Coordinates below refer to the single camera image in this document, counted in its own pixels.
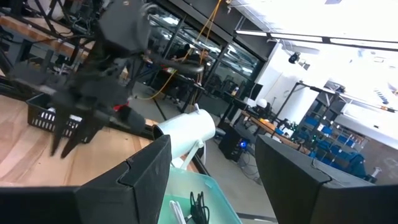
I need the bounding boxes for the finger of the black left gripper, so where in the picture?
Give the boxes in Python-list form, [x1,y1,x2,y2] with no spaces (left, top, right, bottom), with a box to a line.
[60,113,95,160]
[50,105,72,157]

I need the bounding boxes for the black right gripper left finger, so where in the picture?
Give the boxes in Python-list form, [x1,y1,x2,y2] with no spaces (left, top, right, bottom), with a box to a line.
[0,134,173,224]

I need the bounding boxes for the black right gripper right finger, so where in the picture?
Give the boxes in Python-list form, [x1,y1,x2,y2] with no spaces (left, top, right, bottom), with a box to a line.
[254,134,398,224]

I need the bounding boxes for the white cable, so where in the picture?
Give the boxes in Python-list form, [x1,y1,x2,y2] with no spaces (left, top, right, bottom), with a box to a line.
[169,200,188,224]

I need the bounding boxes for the teal translucent plastic bin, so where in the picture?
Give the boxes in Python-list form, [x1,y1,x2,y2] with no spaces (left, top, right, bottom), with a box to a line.
[157,167,244,224]

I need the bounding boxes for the black plastic basket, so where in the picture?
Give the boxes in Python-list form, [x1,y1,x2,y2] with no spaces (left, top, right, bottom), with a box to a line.
[25,92,91,144]

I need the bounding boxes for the black floor computer tower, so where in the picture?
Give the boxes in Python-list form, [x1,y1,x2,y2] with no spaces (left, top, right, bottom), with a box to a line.
[218,123,250,163]

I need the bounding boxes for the white cylindrical studio lamp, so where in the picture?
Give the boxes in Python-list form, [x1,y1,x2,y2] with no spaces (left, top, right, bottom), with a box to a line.
[152,103,217,170]

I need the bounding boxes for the black monitor beside dome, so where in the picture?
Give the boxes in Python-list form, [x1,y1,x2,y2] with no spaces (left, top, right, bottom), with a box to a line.
[248,82,264,101]

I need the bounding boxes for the black coiled cable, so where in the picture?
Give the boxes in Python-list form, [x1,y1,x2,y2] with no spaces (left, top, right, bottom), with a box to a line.
[189,190,211,224]

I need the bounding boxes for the person behind glass wall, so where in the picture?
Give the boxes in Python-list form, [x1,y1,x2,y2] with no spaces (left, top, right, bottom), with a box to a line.
[196,47,210,85]

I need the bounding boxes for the yellow hanging cable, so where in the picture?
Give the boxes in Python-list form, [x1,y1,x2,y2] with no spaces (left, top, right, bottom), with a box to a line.
[136,0,224,101]

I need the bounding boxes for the black ceiling camera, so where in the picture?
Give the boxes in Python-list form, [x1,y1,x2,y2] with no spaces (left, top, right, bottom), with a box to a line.
[288,52,302,65]

